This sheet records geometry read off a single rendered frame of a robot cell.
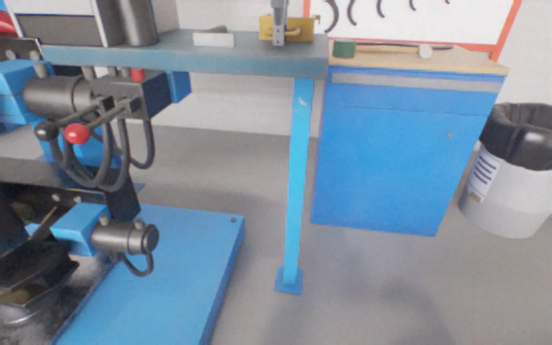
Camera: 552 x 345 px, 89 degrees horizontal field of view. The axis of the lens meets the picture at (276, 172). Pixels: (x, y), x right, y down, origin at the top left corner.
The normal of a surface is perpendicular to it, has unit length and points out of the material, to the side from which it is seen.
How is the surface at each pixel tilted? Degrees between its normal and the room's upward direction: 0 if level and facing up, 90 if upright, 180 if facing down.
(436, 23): 90
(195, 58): 90
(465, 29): 90
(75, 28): 90
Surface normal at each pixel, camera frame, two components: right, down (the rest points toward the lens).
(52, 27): -0.15, 0.54
